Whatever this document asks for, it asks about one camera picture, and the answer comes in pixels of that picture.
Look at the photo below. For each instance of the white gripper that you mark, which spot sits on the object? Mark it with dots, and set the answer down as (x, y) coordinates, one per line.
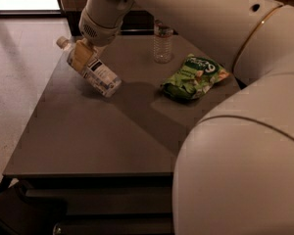
(95, 33)

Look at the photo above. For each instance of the blue labelled plastic bottle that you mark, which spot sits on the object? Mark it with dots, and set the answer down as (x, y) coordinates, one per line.
(96, 73)

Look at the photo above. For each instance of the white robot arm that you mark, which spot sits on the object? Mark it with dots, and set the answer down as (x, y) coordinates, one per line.
(234, 174)

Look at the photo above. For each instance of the clear plastic water bottle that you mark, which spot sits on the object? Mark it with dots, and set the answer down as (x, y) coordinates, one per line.
(162, 45)

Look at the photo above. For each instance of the green snack bag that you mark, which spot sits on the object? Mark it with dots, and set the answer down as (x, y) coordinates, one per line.
(195, 77)

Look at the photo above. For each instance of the grey drawer cabinet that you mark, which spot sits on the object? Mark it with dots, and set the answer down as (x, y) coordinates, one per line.
(130, 205)

